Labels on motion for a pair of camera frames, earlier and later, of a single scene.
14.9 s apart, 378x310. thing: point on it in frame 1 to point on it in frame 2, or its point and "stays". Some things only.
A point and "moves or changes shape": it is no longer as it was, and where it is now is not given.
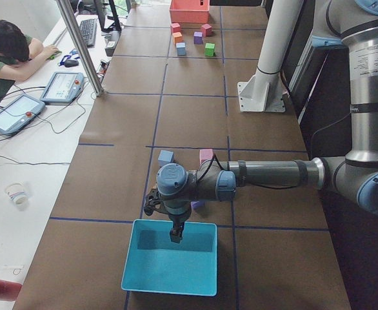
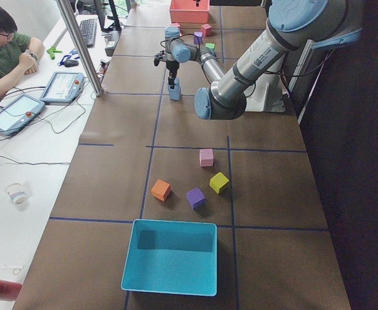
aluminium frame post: (66, 10) stays
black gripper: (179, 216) to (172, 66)
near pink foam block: (205, 154) stays
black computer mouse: (71, 63) stays
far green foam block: (209, 50) stays
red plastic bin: (189, 11) stays
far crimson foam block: (206, 30) stays
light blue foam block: (165, 157) to (175, 95)
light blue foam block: (181, 48) moves or changes shape
